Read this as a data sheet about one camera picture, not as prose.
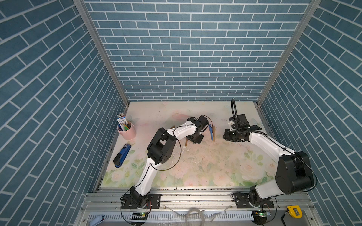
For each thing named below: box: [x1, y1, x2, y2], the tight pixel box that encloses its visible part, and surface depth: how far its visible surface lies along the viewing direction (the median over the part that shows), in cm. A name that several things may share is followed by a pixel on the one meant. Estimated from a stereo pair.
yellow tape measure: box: [287, 205, 303, 219], surface depth 71 cm
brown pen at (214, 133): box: [213, 125, 216, 143], surface depth 104 cm
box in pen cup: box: [116, 116, 130, 131], surface depth 90 cm
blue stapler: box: [113, 143, 132, 169], surface depth 90 cm
